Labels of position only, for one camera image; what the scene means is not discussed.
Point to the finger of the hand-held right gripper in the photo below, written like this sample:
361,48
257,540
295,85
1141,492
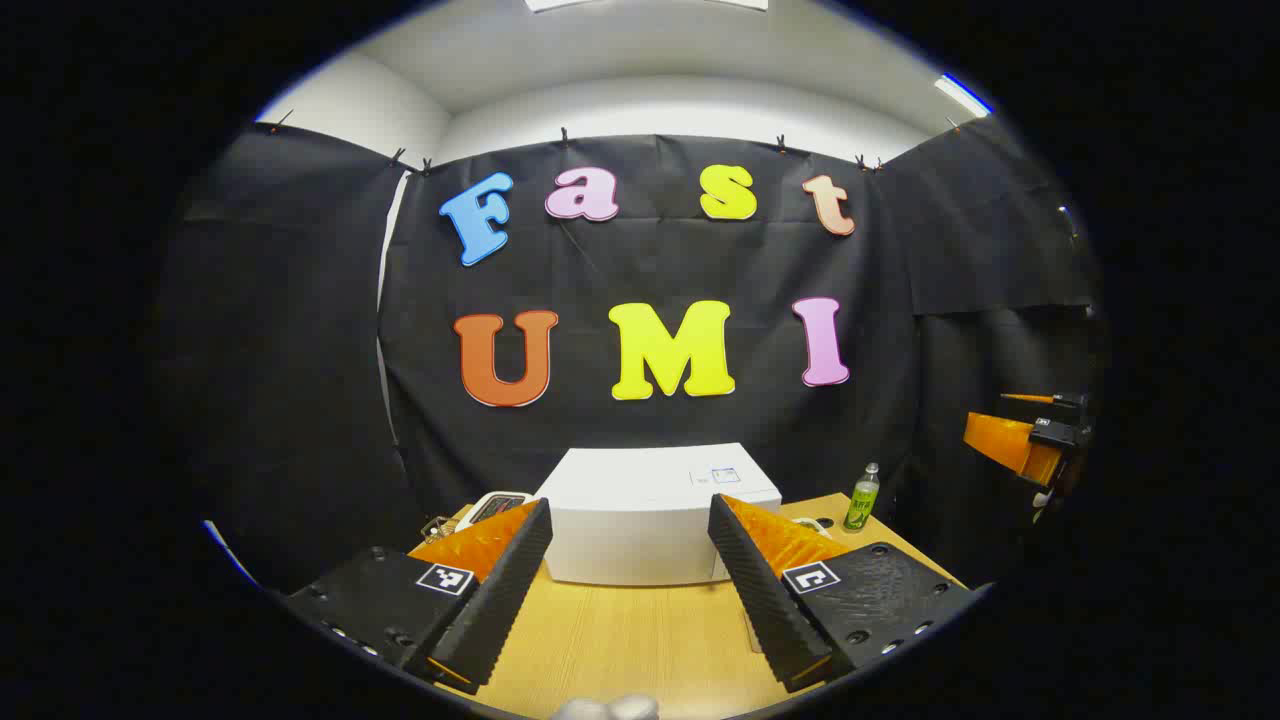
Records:
1005,438

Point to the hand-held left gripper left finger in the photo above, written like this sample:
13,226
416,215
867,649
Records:
500,590

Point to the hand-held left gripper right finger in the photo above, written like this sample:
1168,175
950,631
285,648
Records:
760,590

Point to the white microwave oven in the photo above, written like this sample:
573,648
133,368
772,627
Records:
640,520

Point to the white toaster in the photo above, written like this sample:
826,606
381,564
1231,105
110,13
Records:
495,508

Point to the white divided condiment dish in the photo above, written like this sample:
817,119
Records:
812,524

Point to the green drink bottle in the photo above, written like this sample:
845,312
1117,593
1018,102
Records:
861,505

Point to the black backdrop cloth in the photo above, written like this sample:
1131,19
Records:
660,270

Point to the ceiling light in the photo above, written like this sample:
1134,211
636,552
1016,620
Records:
962,95
650,3

